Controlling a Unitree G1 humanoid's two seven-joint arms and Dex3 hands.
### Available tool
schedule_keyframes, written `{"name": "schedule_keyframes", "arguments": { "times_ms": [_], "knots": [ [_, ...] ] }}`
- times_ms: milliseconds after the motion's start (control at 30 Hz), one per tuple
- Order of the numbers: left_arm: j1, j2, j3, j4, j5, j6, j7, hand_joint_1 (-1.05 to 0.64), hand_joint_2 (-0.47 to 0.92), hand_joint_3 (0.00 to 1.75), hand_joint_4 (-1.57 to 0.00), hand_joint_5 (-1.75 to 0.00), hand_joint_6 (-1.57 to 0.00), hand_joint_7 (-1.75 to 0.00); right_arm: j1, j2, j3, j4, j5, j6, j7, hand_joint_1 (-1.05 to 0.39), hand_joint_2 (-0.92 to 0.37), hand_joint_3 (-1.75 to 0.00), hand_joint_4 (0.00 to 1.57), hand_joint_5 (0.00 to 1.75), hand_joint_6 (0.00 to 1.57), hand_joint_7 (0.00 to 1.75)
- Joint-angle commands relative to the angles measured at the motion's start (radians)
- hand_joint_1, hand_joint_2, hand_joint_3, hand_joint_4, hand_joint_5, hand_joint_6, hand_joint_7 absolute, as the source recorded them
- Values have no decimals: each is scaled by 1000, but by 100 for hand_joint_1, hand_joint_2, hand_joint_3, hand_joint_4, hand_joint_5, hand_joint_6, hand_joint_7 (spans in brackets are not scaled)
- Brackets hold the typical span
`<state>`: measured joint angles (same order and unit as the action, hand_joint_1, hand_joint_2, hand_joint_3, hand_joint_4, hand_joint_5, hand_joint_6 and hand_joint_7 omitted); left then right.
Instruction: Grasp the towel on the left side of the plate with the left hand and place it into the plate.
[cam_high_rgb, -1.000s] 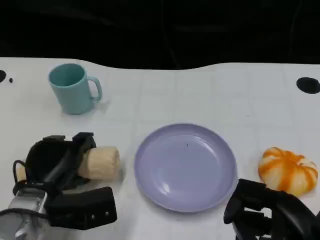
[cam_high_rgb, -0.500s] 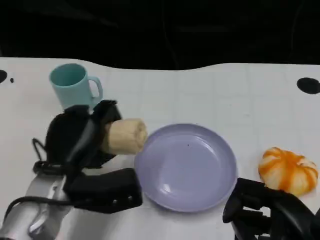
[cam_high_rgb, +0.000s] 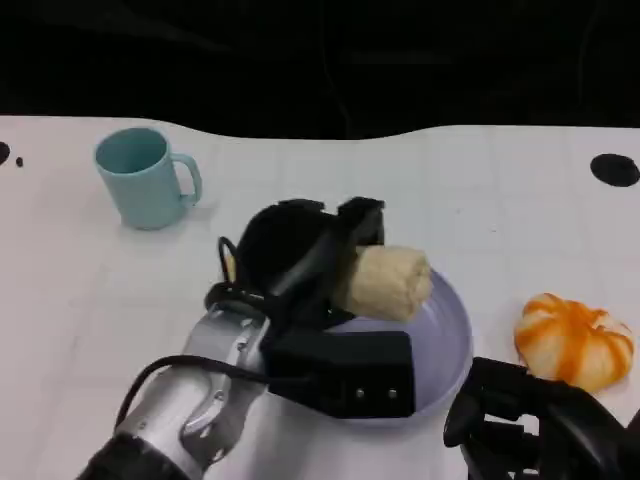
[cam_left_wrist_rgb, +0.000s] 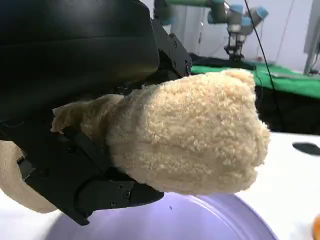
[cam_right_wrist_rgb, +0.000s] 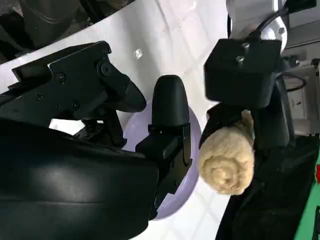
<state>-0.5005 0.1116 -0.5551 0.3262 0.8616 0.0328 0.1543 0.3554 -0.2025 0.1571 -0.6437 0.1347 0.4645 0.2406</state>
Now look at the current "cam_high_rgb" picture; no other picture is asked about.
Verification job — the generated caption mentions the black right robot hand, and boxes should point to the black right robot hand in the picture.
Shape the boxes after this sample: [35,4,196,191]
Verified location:
[443,356,640,480]

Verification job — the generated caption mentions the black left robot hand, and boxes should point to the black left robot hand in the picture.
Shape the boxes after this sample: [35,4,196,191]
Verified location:
[233,196,387,332]

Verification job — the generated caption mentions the beige towel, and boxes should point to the beige towel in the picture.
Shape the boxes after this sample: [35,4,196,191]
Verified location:
[343,244,433,322]

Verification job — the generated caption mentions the orange and white bread roll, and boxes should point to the orange and white bread roll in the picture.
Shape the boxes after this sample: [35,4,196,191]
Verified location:
[514,292,635,394]

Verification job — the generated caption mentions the lilac plate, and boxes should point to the lilac plate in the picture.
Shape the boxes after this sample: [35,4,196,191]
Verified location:
[322,269,474,434]

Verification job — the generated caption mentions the pale green mug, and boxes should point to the pale green mug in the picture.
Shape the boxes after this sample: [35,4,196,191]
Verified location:
[94,126,204,231]

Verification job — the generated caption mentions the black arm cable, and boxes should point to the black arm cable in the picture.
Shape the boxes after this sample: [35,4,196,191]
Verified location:
[115,353,321,432]
[203,235,286,317]

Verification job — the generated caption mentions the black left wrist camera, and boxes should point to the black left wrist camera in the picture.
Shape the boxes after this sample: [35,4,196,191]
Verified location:
[261,329,416,419]

